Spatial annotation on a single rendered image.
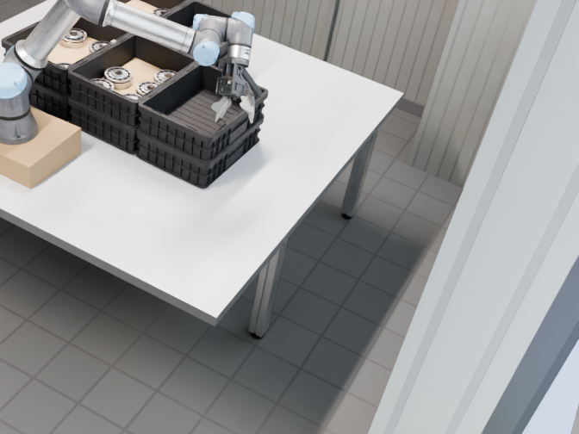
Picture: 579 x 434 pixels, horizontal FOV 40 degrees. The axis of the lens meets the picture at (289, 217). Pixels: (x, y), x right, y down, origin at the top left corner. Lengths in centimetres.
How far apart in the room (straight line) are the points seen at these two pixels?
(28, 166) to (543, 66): 215
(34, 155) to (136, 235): 44
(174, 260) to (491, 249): 175
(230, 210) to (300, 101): 79
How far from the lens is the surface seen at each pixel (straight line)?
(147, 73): 313
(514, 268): 87
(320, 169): 299
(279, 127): 317
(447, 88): 411
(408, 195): 417
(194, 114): 293
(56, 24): 271
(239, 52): 260
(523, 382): 97
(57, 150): 280
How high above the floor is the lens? 245
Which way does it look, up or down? 40 degrees down
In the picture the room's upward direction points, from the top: 12 degrees clockwise
